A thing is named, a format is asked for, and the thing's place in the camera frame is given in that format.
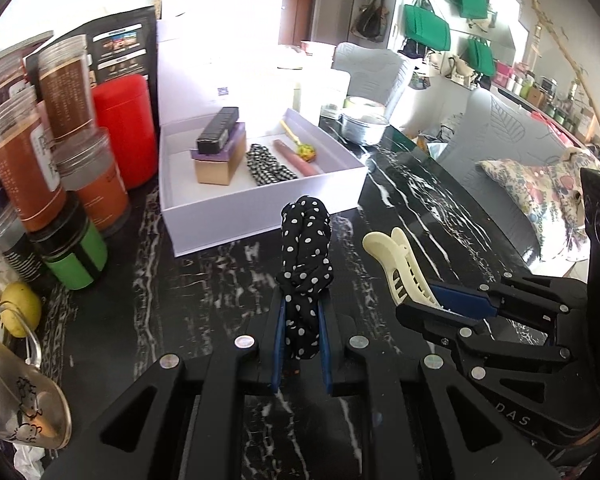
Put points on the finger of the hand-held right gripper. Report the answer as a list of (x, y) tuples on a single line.
[(430, 317), (465, 300)]

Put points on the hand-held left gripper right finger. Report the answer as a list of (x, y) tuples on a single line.
[(325, 355)]

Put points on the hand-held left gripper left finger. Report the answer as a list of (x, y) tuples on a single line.
[(278, 340)]

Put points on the cream hair claw clip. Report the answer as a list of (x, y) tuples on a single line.
[(395, 260)]

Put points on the black polka dot scrunchie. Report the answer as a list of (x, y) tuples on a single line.
[(305, 260)]

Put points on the lavender gift box with lid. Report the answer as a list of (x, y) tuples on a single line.
[(280, 205)]

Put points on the black white checkered scrunchie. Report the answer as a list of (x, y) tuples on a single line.
[(267, 165)]

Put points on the brown cardboard box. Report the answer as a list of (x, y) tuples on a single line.
[(215, 174)]

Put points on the yellow flower hairpin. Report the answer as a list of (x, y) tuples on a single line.
[(307, 151)]

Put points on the purple box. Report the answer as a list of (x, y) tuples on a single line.
[(237, 137)]

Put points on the black rectangular box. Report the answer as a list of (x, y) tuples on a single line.
[(217, 130)]

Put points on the floral printed pillow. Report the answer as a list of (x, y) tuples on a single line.
[(540, 195)]

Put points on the grey leaf pattern chair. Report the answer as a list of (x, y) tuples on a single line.
[(370, 75), (495, 130)]

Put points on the row of jars and bottles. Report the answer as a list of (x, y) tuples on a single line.
[(545, 97)]

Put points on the metal bowl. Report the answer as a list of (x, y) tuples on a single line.
[(362, 130)]

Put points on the green jar with black lid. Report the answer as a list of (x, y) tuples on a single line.
[(75, 255)]

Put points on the beige tape roll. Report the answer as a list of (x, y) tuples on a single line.
[(360, 102)]

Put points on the short orange jar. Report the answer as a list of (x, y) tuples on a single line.
[(97, 190)]

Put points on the silver carabiner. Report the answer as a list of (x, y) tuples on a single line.
[(34, 345)]

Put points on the round yellow object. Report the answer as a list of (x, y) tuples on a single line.
[(25, 305)]

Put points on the red canister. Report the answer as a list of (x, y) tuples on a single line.
[(125, 130)]

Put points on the clear cartoon printed pouch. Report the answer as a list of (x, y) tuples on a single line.
[(25, 405)]

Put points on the black hanging bag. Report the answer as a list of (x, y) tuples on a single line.
[(370, 20)]

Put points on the brown wooden door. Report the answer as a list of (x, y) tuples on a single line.
[(297, 15)]

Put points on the white fridge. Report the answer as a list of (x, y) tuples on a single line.
[(250, 10)]

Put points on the black printed food bag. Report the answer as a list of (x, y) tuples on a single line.
[(125, 45)]

